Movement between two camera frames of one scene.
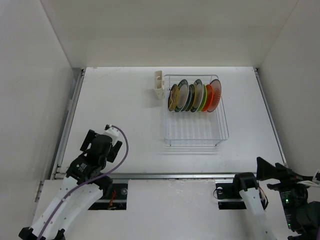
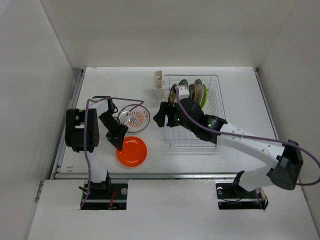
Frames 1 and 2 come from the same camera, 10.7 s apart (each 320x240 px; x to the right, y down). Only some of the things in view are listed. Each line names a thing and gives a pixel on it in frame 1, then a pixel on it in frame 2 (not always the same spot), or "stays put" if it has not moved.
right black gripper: x=266 y=170 → x=166 y=108
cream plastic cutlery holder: x=158 y=85 stays put
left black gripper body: x=110 y=156 → x=109 y=121
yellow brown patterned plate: x=173 y=97 stays put
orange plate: x=210 y=97 → x=134 y=151
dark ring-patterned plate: x=199 y=88 stays put
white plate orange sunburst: x=216 y=85 → x=137 y=120
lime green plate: x=204 y=101 stays put
